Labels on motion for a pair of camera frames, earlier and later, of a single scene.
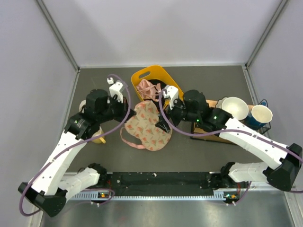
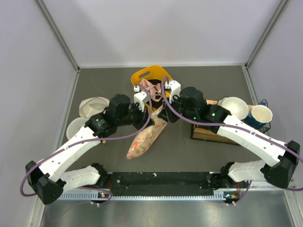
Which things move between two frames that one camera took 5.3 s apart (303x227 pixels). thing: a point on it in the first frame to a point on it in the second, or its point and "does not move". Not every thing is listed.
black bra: (156, 102) does not move
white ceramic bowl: (237, 107) does not move
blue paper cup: (260, 115) does not move
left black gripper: (123, 107) to (143, 118)
